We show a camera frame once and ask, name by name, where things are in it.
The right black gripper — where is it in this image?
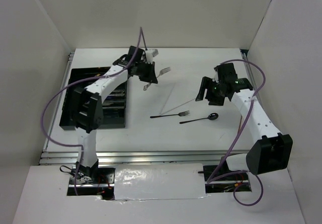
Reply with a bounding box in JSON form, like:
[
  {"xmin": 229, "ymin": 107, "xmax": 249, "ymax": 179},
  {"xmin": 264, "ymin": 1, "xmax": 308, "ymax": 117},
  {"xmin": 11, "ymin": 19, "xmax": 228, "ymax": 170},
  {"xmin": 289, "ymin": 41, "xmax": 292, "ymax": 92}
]
[{"xmin": 195, "ymin": 76, "xmax": 226, "ymax": 106}]

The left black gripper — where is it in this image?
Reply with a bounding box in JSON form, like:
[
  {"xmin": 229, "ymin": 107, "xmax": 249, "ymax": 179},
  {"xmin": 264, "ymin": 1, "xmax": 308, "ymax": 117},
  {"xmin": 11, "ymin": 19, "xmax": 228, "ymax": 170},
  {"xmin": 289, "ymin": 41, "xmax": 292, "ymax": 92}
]
[{"xmin": 135, "ymin": 60, "xmax": 157, "ymax": 84}]

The silver ornate fork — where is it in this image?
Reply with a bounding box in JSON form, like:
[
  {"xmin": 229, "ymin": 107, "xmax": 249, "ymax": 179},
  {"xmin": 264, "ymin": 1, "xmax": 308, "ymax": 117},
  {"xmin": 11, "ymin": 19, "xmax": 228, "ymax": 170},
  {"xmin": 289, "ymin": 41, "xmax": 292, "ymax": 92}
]
[{"xmin": 143, "ymin": 67, "xmax": 171, "ymax": 91}]

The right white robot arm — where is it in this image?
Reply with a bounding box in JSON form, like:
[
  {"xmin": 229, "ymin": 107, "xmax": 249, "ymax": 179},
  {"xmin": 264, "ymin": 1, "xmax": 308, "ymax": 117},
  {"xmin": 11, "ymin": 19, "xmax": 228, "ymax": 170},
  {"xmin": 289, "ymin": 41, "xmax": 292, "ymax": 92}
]
[{"xmin": 196, "ymin": 60, "xmax": 293, "ymax": 180}]

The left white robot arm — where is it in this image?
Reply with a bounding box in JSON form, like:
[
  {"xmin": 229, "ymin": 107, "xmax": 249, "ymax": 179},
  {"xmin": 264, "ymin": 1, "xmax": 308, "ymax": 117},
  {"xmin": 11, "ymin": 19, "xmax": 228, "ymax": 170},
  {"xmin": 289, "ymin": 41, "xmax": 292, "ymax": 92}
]
[{"xmin": 70, "ymin": 46, "xmax": 158, "ymax": 183}]

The black spoon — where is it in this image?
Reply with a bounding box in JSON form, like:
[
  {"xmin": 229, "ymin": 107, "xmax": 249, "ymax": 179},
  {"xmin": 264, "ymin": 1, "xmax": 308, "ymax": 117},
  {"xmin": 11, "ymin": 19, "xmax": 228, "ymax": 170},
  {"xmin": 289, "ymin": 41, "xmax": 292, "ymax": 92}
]
[{"xmin": 179, "ymin": 113, "xmax": 219, "ymax": 124}]

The black fork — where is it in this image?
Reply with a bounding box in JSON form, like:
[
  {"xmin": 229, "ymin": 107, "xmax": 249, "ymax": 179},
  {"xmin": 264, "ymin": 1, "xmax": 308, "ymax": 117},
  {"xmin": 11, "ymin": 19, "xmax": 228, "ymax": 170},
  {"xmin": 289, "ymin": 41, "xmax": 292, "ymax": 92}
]
[{"xmin": 150, "ymin": 111, "xmax": 190, "ymax": 119}]

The black cutlery tray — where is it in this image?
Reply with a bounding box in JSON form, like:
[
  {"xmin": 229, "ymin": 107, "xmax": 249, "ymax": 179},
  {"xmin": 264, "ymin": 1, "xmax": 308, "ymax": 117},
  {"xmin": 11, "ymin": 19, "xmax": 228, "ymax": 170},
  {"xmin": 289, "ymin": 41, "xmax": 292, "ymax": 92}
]
[{"xmin": 59, "ymin": 67, "xmax": 127, "ymax": 130}]

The copper fork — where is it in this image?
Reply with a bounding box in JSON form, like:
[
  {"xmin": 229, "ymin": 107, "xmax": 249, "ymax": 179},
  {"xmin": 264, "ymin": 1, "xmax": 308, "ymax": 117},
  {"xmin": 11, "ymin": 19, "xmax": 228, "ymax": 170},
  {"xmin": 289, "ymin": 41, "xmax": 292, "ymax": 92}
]
[{"xmin": 238, "ymin": 116, "xmax": 244, "ymax": 132}]

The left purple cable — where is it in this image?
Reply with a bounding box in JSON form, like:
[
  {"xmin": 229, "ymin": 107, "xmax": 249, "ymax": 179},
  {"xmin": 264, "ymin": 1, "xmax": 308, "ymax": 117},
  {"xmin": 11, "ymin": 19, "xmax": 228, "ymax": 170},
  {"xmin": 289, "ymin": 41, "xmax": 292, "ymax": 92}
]
[{"xmin": 40, "ymin": 27, "xmax": 148, "ymax": 197}]

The purple cable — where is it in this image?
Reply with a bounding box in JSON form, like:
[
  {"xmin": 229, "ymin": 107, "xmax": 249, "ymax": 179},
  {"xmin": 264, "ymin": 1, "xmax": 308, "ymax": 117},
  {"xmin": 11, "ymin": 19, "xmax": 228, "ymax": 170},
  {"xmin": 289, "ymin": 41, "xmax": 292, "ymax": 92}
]
[
  {"xmin": 40, "ymin": 27, "xmax": 148, "ymax": 197},
  {"xmin": 206, "ymin": 59, "xmax": 267, "ymax": 206}
]

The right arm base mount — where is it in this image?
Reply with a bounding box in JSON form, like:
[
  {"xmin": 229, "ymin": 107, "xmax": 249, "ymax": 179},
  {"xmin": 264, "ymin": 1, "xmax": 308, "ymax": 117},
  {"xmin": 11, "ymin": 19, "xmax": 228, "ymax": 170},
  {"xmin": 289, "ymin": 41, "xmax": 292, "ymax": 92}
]
[{"xmin": 197, "ymin": 165, "xmax": 251, "ymax": 194}]

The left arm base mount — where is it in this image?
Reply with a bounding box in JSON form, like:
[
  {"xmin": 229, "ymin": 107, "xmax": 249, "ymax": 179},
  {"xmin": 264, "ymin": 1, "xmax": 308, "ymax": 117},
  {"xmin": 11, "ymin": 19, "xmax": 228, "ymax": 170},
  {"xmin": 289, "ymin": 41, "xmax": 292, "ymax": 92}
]
[{"xmin": 59, "ymin": 165, "xmax": 116, "ymax": 200}]

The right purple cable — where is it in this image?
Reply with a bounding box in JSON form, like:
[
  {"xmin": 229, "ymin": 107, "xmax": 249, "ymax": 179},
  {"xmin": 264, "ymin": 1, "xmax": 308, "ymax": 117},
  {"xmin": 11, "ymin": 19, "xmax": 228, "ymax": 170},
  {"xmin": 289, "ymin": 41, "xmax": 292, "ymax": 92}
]
[{"xmin": 206, "ymin": 59, "xmax": 267, "ymax": 206}]

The aluminium table frame rail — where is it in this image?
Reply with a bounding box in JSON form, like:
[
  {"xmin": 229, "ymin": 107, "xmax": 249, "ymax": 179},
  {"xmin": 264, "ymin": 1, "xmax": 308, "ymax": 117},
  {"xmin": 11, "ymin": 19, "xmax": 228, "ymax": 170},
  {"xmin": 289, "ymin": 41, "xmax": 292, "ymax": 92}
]
[{"xmin": 39, "ymin": 48, "xmax": 281, "ymax": 166}]

